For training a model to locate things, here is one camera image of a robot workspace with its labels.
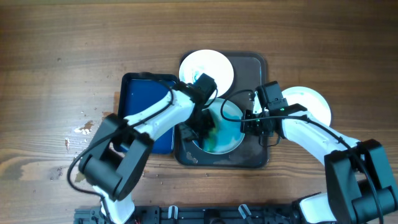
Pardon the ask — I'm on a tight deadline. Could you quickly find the green sponge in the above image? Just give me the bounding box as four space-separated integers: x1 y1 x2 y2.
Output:
203 120 219 152

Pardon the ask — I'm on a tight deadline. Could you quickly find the white plate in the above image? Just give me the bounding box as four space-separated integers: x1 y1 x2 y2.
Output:
252 86 331 126
193 98 245 154
178 49 234 100

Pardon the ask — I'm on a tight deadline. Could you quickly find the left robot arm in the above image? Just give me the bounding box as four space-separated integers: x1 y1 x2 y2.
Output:
72 81 216 223

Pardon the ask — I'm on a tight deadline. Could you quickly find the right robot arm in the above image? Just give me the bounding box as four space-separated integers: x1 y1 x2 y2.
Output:
241 104 397 223

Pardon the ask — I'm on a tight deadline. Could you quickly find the grey serving tray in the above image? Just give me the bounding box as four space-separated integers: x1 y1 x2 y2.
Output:
174 51 269 169

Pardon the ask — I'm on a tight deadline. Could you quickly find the black tub of blue water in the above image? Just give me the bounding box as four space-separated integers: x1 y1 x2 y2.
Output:
118 73 175 154

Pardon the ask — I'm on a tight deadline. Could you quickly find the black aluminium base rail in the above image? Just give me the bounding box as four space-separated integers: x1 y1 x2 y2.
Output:
73 203 352 224

